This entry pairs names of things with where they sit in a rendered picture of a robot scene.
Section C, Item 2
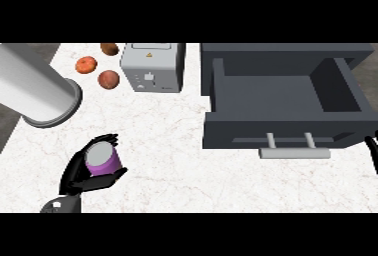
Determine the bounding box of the brown potato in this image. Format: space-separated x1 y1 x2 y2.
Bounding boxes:
99 43 121 57
96 69 121 90

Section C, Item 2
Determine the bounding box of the purple can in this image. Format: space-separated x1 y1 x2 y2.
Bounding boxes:
84 142 124 178

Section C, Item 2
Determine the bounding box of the dark grey cabinet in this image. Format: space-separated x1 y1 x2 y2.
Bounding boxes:
199 43 377 96

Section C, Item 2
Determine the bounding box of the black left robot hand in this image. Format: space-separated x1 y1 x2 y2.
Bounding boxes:
58 133 130 197

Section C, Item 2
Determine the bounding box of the large white cylinder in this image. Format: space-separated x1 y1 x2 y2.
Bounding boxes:
0 43 84 129

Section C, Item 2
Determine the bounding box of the pale grey drawer handle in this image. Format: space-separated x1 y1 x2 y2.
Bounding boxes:
258 132 331 160

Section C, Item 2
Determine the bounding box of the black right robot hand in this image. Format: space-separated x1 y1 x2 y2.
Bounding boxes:
363 129 378 176

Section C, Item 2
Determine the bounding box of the dark grey open drawer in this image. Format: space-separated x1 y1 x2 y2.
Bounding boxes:
202 57 378 150

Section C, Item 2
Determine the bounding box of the pale grey toaster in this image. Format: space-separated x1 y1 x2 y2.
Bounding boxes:
120 43 188 94

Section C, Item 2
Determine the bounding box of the orange fruit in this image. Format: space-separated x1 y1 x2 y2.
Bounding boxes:
74 55 99 75

